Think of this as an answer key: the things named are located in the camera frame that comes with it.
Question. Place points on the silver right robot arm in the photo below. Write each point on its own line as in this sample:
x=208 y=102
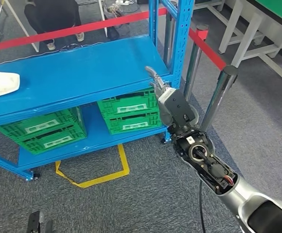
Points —
x=242 y=199

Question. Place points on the grey bag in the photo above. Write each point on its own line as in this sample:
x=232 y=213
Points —
x=118 y=30

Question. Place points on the white power strip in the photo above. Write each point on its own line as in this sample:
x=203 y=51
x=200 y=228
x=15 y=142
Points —
x=122 y=2

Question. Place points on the crumpled plastic bag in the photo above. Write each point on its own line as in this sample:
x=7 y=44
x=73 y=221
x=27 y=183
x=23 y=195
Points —
x=113 y=9

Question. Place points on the white moulded plastic part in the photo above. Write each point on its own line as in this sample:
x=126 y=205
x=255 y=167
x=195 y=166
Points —
x=0 y=85

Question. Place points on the white frame workbench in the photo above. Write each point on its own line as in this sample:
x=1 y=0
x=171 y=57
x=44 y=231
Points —
x=248 y=38

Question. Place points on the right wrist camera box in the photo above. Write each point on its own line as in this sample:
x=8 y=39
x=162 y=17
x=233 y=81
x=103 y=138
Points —
x=177 y=106

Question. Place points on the red barrier belt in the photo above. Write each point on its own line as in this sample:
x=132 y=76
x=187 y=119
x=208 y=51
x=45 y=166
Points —
x=211 y=53
x=58 y=33

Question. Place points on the green folded plastic crate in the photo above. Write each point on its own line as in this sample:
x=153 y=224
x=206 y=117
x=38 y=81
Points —
x=107 y=109
x=114 y=127
x=34 y=146
x=14 y=128

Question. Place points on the person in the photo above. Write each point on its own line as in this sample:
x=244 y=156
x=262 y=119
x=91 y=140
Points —
x=53 y=14

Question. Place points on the blue metal shelf rack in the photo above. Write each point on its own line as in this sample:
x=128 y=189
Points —
x=82 y=74

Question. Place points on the yellow floor tape marker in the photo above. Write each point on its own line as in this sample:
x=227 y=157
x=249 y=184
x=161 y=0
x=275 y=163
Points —
x=125 y=160

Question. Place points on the chrome stanchion red cassette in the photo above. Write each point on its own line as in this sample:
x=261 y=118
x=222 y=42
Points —
x=193 y=70

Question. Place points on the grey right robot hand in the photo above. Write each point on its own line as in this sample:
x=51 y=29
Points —
x=159 y=82

